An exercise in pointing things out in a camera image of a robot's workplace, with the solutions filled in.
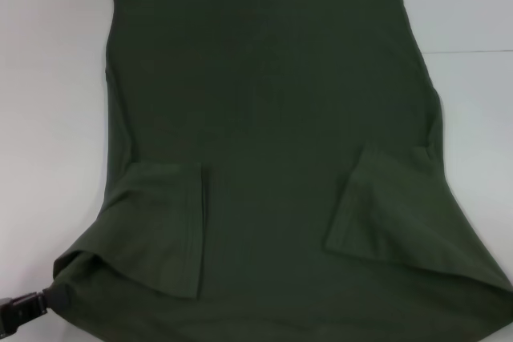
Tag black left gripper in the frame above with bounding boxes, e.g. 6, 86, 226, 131
0, 286, 58, 337

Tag dark green shirt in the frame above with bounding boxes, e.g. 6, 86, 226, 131
53, 0, 513, 342

